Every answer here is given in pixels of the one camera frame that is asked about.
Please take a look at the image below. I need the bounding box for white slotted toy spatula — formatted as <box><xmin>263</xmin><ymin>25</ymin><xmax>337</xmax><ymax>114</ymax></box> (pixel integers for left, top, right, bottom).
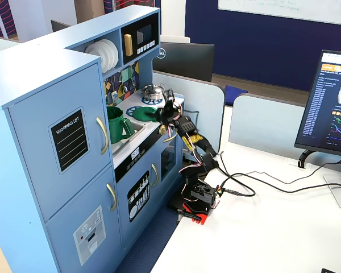
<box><xmin>110</xmin><ymin>73</ymin><xmax>118</xmax><ymax>102</ymax></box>

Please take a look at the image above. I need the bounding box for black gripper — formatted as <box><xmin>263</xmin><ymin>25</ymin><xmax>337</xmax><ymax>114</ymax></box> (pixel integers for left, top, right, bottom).
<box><xmin>156</xmin><ymin>96</ymin><xmax>184</xmax><ymax>128</ymax></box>

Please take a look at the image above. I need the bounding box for green plastic pitcher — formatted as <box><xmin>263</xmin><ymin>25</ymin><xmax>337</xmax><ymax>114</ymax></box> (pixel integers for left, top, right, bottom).
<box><xmin>106</xmin><ymin>106</ymin><xmax>136</xmax><ymax>144</ymax></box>

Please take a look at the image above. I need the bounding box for white whiteboard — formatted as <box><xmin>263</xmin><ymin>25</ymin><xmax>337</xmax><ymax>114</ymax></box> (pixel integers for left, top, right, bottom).
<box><xmin>217</xmin><ymin>0</ymin><xmax>341</xmax><ymax>27</ymax></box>

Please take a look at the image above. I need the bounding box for green round lid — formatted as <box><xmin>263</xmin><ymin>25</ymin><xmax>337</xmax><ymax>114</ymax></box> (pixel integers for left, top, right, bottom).
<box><xmin>132</xmin><ymin>106</ymin><xmax>159</xmax><ymax>121</ymax></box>

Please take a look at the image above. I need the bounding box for black Dell monitor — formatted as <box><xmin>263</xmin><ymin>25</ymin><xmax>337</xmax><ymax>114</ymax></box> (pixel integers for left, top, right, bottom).
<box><xmin>152</xmin><ymin>41</ymin><xmax>216</xmax><ymax>83</ymax></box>

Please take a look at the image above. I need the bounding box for red table clamp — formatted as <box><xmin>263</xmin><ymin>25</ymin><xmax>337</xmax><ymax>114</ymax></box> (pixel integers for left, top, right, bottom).
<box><xmin>177</xmin><ymin>202</ymin><xmax>210</xmax><ymax>227</ymax></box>

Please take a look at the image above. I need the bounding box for silver pot lid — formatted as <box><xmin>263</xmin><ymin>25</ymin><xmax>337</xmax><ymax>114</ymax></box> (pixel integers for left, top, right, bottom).
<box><xmin>142</xmin><ymin>84</ymin><xmax>164</xmax><ymax>93</ymax></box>

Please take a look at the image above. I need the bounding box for large light blue desk divider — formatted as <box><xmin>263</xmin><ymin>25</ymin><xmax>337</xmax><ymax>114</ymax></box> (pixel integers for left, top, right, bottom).
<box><xmin>152</xmin><ymin>71</ymin><xmax>226</xmax><ymax>157</ymax></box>

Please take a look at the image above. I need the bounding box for small light blue desk divider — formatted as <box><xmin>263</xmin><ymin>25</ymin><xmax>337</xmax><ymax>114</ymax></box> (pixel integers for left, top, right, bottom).
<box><xmin>228</xmin><ymin>93</ymin><xmax>310</xmax><ymax>160</ymax></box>

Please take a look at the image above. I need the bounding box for lit monitor with graphs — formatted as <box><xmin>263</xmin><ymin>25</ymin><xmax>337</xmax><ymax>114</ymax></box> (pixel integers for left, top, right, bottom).
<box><xmin>294</xmin><ymin>48</ymin><xmax>341</xmax><ymax>159</ymax></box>

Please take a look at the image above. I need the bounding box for short gold freezer handle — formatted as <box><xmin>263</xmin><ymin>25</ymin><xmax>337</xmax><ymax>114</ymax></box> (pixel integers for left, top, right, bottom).
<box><xmin>106</xmin><ymin>183</ymin><xmax>118</xmax><ymax>212</ymax></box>

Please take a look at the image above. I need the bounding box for white toy plate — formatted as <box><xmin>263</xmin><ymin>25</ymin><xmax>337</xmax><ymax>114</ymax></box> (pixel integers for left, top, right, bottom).
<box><xmin>97</xmin><ymin>39</ymin><xmax>115</xmax><ymax>71</ymax></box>
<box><xmin>84</xmin><ymin>42</ymin><xmax>105</xmax><ymax>72</ymax></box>
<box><xmin>91</xmin><ymin>41</ymin><xmax>110</xmax><ymax>72</ymax></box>
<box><xmin>102</xmin><ymin>38</ymin><xmax>119</xmax><ymax>69</ymax></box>

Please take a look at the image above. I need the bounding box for gold dishwasher handle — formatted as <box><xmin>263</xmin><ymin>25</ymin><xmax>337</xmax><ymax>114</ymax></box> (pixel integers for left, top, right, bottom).
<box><xmin>151</xmin><ymin>163</ymin><xmax>159</xmax><ymax>188</ymax></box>

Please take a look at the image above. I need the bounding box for blue toy kitchen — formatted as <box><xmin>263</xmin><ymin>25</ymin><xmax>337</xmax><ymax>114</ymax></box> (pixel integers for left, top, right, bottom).
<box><xmin>0</xmin><ymin>5</ymin><xmax>185</xmax><ymax>273</ymax></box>

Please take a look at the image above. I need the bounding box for black power cable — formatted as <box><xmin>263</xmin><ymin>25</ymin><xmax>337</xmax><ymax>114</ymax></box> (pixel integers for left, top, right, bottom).
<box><xmin>223</xmin><ymin>173</ymin><xmax>341</xmax><ymax>198</ymax></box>

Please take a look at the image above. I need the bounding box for white desk cable grommet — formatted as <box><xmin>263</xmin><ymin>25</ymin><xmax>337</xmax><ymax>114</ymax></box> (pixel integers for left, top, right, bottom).
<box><xmin>286</xmin><ymin>157</ymin><xmax>312</xmax><ymax>171</ymax></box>

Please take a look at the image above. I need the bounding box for silver toy pot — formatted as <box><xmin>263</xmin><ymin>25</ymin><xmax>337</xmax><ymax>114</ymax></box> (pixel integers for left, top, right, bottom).
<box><xmin>141</xmin><ymin>84</ymin><xmax>166</xmax><ymax>101</ymax></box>

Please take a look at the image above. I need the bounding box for black cable with USB plug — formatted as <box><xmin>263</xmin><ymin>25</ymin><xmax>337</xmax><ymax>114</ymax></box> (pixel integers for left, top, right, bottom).
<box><xmin>220</xmin><ymin>158</ymin><xmax>341</xmax><ymax>195</ymax></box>

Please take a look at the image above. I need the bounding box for blue seat cushion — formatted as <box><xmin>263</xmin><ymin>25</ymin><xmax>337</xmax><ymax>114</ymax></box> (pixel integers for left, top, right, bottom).
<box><xmin>224</xmin><ymin>84</ymin><xmax>249</xmax><ymax>105</ymax></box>

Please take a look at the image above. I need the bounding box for thin white cable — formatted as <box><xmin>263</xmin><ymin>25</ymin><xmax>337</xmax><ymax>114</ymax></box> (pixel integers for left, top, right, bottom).
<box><xmin>217</xmin><ymin>152</ymin><xmax>326</xmax><ymax>187</ymax></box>

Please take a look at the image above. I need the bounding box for dark hanging toy ladle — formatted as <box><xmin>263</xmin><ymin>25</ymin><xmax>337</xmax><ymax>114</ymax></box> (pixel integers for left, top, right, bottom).
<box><xmin>121</xmin><ymin>68</ymin><xmax>129</xmax><ymax>94</ymax></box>

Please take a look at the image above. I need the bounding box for silver monitor base plate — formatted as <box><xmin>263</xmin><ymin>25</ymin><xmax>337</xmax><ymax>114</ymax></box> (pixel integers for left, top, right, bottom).
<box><xmin>323</xmin><ymin>173</ymin><xmax>341</xmax><ymax>210</ymax></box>

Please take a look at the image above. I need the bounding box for dark background monitor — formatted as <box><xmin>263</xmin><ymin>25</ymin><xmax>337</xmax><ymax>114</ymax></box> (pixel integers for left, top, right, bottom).
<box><xmin>50</xmin><ymin>19</ymin><xmax>71</xmax><ymax>33</ymax></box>

